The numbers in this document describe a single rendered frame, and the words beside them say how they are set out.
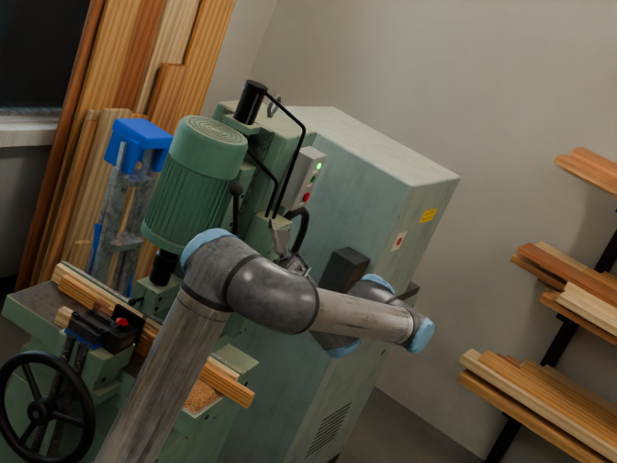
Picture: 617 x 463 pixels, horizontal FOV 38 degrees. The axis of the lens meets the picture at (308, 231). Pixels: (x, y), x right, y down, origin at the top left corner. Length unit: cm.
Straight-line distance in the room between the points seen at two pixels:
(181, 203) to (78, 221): 166
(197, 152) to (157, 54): 186
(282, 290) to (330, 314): 16
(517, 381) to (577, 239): 73
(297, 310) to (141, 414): 38
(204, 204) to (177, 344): 51
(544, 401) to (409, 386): 93
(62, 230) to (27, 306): 143
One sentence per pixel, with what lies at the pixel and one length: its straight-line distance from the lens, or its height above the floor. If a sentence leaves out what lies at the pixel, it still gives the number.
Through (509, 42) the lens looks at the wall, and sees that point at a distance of 423.
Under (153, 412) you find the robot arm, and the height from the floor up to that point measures 110.
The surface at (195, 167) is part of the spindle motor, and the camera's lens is 210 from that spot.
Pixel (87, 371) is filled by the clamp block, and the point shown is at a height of 91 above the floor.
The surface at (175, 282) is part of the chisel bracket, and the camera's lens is 235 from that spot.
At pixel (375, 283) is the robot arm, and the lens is 217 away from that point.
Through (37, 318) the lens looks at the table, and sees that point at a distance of 236.
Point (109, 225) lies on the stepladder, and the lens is 318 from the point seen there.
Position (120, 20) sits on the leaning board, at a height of 137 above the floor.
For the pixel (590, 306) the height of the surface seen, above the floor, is 108.
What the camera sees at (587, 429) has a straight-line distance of 389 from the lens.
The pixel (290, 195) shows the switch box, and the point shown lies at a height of 136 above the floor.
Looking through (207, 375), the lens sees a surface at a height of 92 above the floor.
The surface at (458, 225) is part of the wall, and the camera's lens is 432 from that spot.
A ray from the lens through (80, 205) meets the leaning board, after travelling 373.
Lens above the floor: 209
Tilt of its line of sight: 19 degrees down
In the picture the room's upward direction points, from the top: 24 degrees clockwise
